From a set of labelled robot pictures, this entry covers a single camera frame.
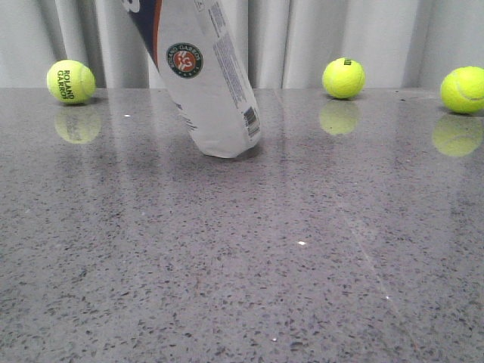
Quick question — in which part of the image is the clear plastic tennis ball can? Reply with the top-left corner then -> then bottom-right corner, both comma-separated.
123,1 -> 261,159

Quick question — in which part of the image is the Wilson tennis ball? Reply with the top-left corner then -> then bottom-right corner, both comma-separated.
321,57 -> 365,99

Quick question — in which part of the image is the Roland Garros tennis ball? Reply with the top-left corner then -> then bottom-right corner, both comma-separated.
46,60 -> 96,104

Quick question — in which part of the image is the plain yellow tennis ball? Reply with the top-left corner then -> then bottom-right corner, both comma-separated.
440,66 -> 483,114

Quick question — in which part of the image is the grey pleated curtain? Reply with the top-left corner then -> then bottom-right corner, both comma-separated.
1,1 -> 483,89

